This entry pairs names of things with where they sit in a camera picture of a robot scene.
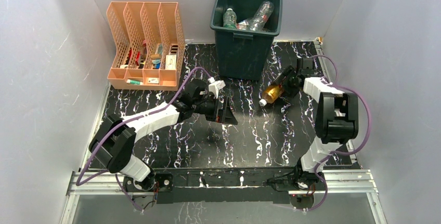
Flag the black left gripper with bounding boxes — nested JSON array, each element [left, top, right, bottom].
[[192, 95, 237, 125]]

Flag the gold red label bottle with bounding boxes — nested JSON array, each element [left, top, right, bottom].
[[258, 79, 284, 107]]

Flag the clear bottle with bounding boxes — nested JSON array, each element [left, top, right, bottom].
[[247, 1, 274, 32]]

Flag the red label water bottle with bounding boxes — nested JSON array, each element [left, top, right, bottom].
[[236, 19, 250, 30]]

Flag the green tea bottle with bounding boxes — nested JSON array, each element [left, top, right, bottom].
[[223, 8, 237, 29]]

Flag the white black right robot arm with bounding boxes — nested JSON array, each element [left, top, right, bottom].
[[259, 57, 359, 191]]

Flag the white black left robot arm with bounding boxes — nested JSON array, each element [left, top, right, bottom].
[[88, 77, 238, 191]]

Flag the dark green plastic bin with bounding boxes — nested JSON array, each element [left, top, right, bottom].
[[210, 0, 283, 81]]

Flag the small white card box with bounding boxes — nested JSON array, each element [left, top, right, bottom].
[[147, 77, 160, 84]]

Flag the orange plastic file organizer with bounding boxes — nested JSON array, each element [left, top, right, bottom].
[[107, 2, 186, 91]]

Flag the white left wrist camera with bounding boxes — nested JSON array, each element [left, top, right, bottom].
[[208, 77, 226, 99]]

